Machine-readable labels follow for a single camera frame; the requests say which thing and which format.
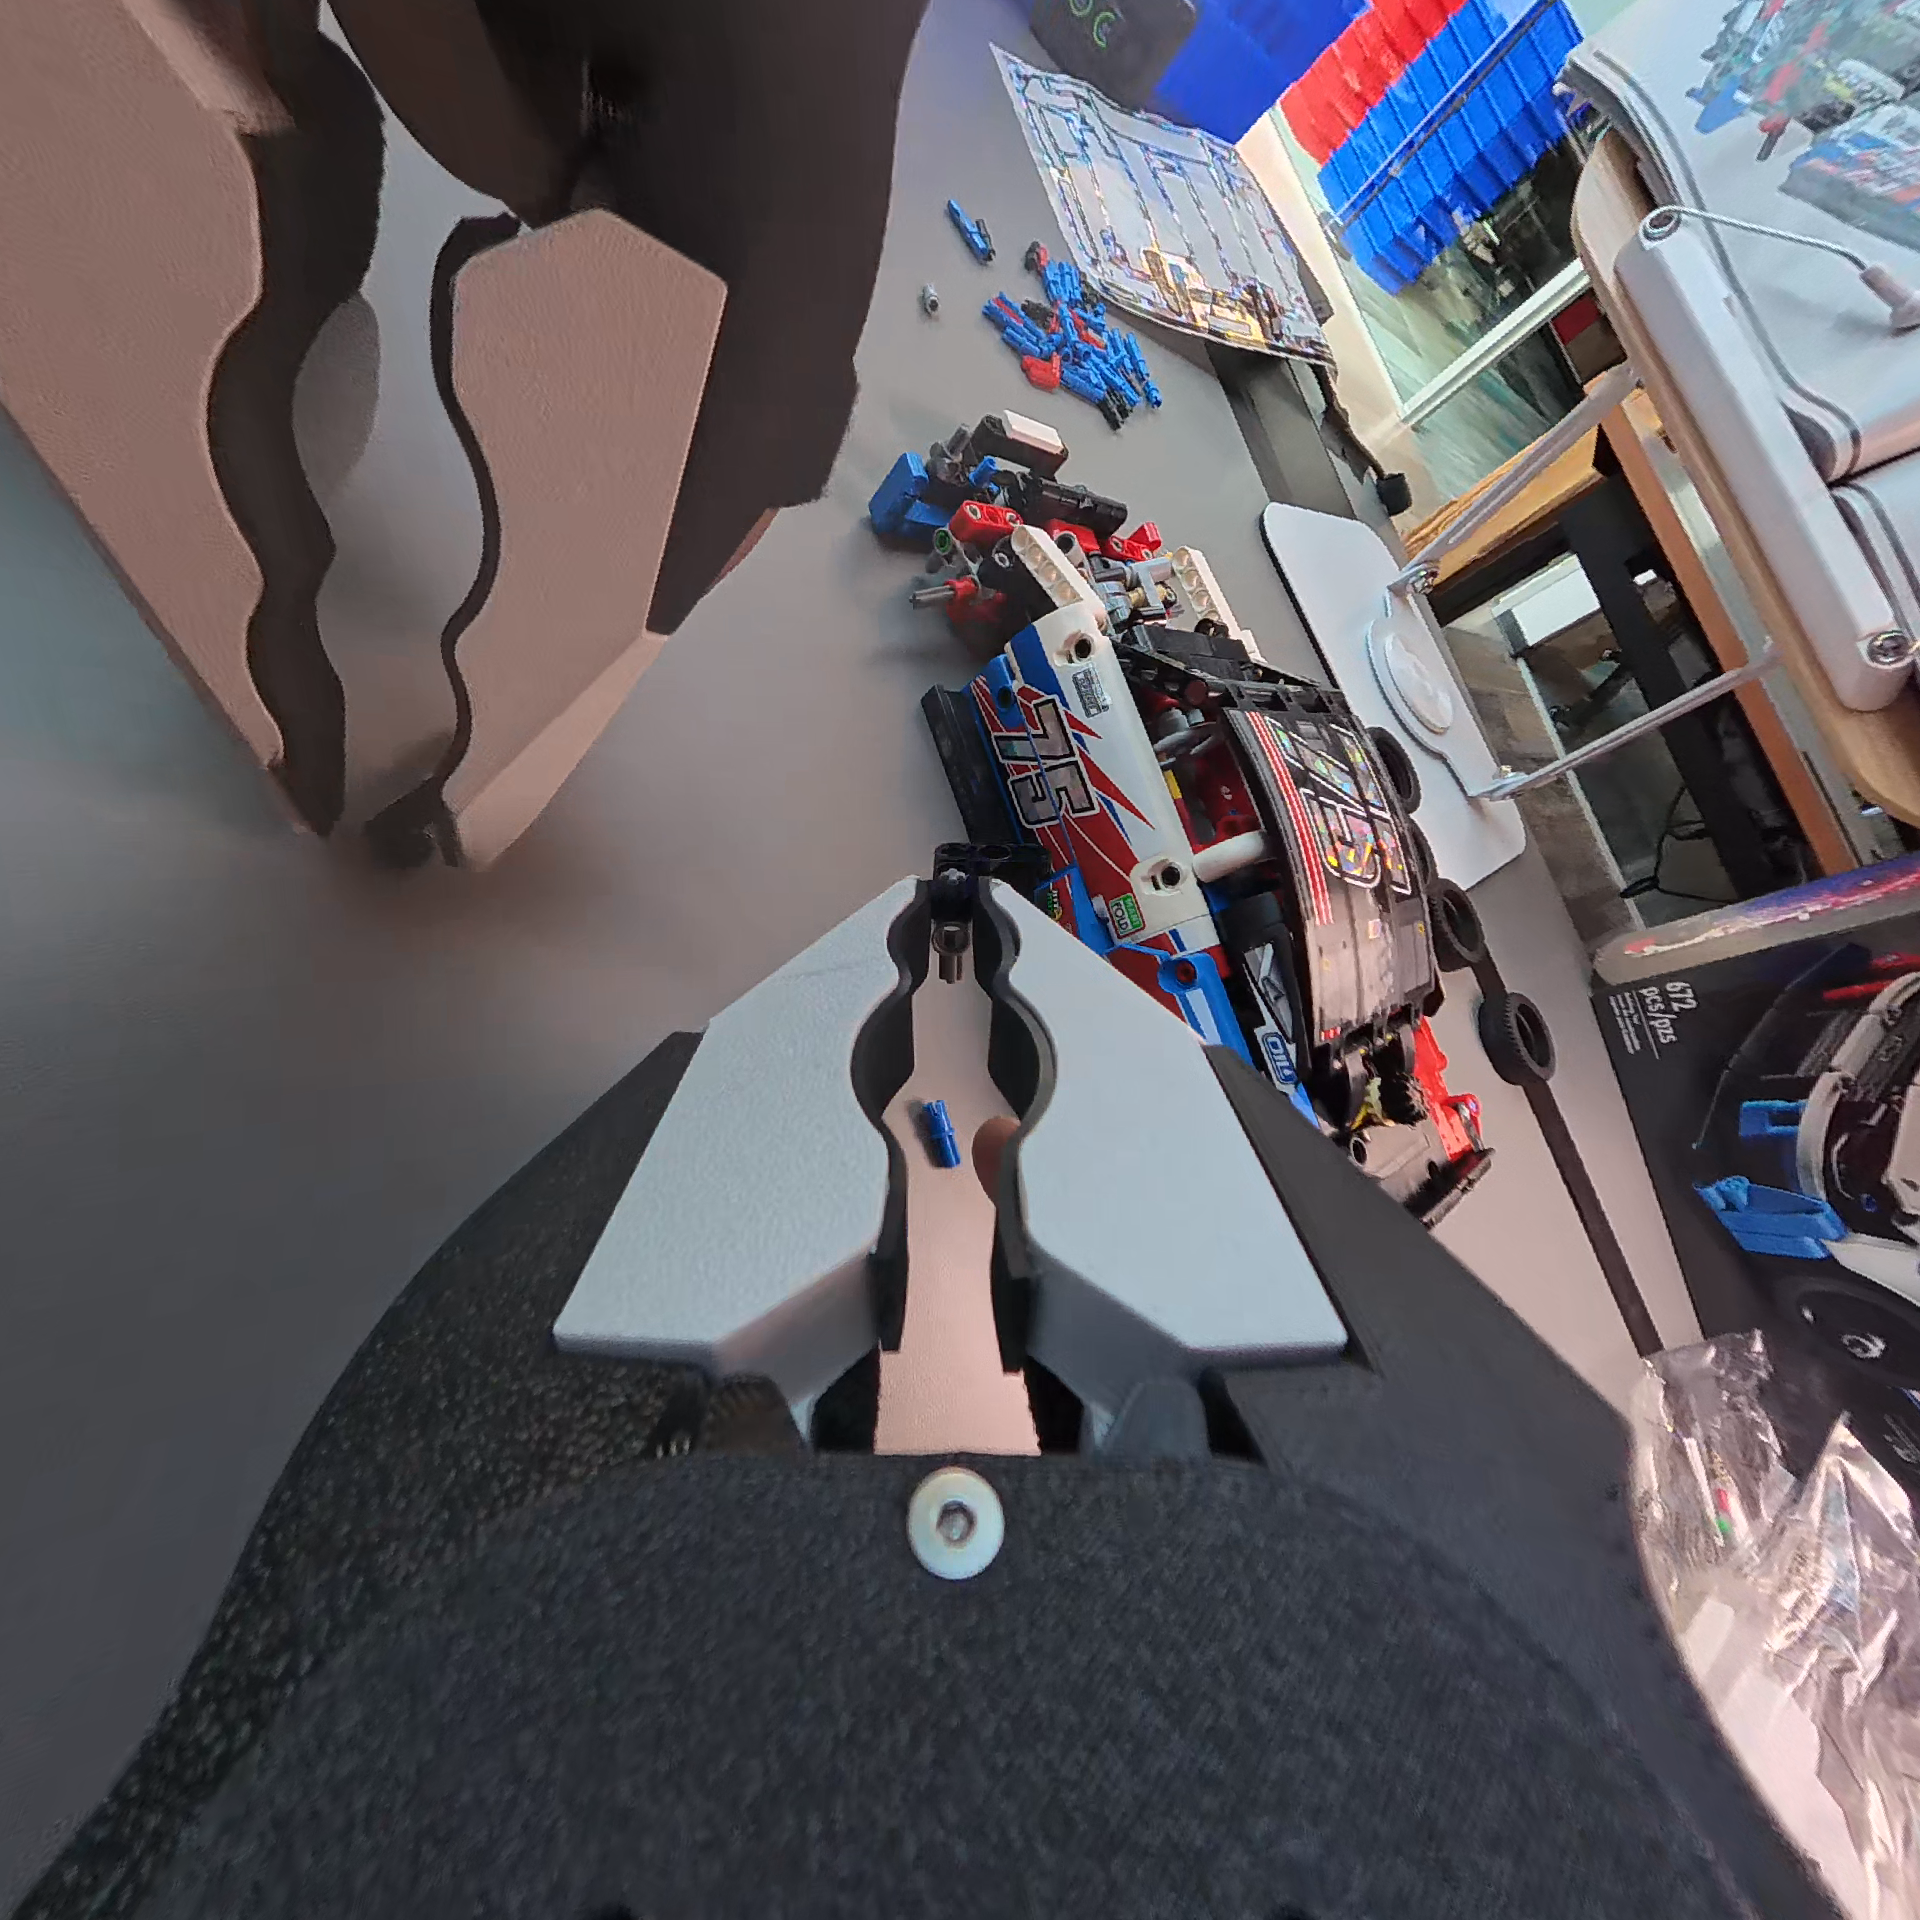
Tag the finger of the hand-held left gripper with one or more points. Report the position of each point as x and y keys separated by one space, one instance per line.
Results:
x=105 y=330
x=599 y=451

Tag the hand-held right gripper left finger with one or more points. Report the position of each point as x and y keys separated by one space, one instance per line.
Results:
x=721 y=1200

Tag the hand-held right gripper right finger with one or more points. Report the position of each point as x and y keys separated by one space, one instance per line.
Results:
x=1184 y=1200

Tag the dark grey axle pin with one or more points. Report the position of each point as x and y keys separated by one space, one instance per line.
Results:
x=950 y=950

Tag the black thin frame piece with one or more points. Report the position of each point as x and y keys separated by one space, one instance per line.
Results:
x=990 y=857

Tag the toy race car model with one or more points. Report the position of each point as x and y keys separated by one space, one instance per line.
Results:
x=1142 y=781

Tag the grey desk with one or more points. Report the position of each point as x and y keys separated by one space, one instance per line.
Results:
x=301 y=974

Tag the small blue connector pin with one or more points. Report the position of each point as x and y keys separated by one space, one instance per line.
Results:
x=939 y=1131

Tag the black rubber tyre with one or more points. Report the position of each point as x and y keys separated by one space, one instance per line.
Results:
x=1458 y=926
x=1517 y=1038
x=1398 y=774

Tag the black small device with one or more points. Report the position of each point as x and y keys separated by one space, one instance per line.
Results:
x=1110 y=38

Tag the pile of blue pins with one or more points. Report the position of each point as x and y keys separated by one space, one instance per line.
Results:
x=1072 y=339

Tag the holographic sticker sheet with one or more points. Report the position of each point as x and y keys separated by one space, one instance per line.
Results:
x=1155 y=210

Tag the black product box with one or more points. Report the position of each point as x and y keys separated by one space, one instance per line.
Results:
x=1769 y=1142

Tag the white monitor stand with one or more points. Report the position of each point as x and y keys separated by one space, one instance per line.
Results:
x=1349 y=630

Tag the stack of red and blue bins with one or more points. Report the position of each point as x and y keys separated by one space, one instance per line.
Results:
x=1424 y=135

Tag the clear plastic bag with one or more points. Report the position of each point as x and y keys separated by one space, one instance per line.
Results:
x=1786 y=1622

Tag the instruction booklet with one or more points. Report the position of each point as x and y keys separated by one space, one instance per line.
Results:
x=1769 y=181

